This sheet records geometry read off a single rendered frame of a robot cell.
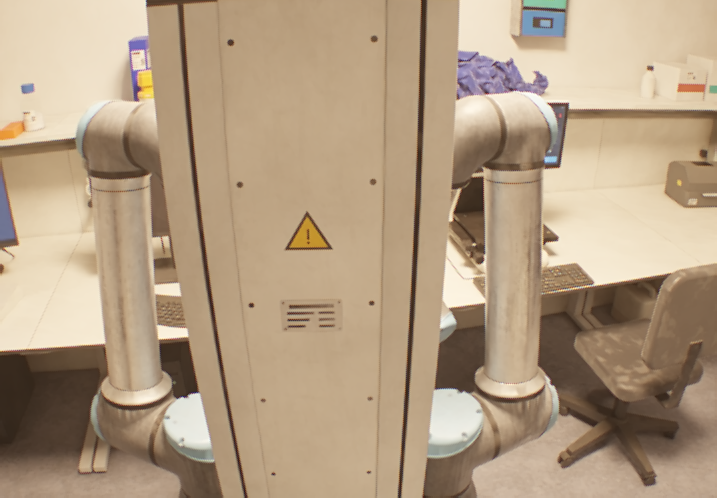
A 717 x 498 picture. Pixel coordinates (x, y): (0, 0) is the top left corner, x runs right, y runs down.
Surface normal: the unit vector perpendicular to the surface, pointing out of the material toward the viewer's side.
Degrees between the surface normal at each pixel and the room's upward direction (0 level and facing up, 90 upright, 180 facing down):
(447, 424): 5
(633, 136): 90
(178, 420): 5
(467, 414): 5
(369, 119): 90
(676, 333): 90
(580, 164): 90
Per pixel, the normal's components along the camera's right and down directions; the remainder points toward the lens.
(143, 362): 0.63, 0.25
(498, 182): -0.66, 0.26
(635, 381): 0.00, -0.90
